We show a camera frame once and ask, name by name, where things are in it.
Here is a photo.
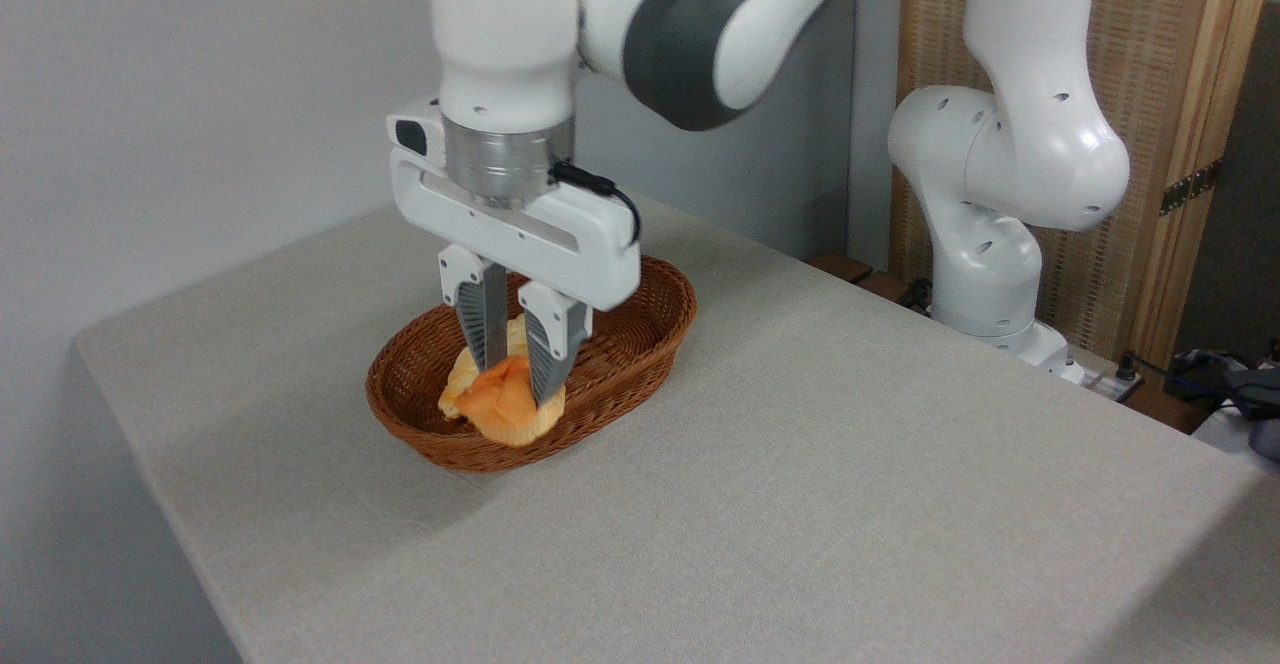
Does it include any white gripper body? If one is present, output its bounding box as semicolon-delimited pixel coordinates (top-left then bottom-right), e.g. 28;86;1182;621
389;147;643;313

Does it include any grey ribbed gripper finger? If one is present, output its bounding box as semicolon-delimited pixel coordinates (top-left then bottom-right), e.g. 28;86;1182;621
516;280;594;408
437;243;512;374

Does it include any orange flower-shaped bread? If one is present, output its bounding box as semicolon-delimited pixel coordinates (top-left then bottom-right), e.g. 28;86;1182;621
463;352;567;448

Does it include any pale yellow bread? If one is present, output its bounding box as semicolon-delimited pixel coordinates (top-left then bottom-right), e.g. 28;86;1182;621
438;315;531;422

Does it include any brown oval wicker basket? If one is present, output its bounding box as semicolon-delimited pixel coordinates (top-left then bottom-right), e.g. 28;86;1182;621
365;253;699;474

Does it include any grey tablecloth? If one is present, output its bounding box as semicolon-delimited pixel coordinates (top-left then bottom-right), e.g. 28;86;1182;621
75;189;1280;664

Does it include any wooden rattan folding screen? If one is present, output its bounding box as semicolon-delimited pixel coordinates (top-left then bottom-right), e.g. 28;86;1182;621
888;0;1280;377

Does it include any dark metal hinge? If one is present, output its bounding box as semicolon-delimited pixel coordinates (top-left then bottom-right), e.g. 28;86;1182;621
1159;158;1224;218

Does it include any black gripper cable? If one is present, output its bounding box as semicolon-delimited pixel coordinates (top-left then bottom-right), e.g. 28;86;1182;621
549;160;643;247

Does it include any black cable bundle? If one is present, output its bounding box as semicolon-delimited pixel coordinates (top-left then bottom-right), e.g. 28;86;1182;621
1118;346;1280;417

